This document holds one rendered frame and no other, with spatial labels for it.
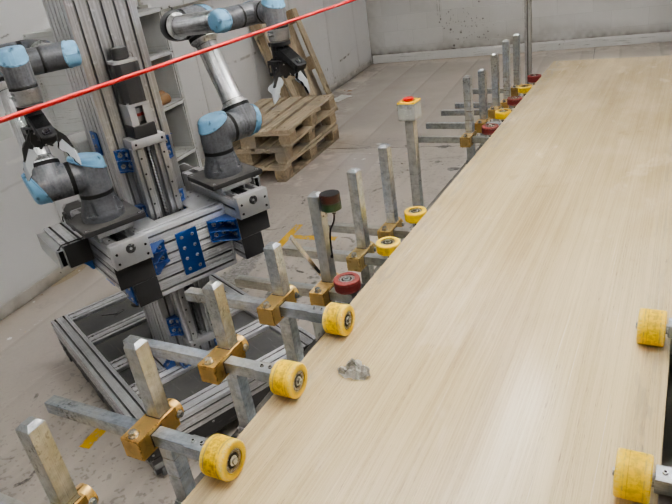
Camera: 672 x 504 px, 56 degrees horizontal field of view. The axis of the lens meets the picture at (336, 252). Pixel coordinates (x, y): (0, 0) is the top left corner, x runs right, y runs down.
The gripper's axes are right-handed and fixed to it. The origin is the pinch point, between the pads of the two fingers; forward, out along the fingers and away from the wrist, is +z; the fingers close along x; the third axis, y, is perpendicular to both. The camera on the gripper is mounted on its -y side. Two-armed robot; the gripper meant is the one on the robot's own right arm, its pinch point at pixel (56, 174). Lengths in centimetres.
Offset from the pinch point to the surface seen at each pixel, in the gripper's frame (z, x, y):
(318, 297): 46, -48, -50
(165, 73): 23, -153, 277
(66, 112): 27, -68, 248
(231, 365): 36, -8, -73
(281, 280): 30, -33, -58
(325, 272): 41, -55, -47
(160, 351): 36, 1, -53
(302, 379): 38, -18, -87
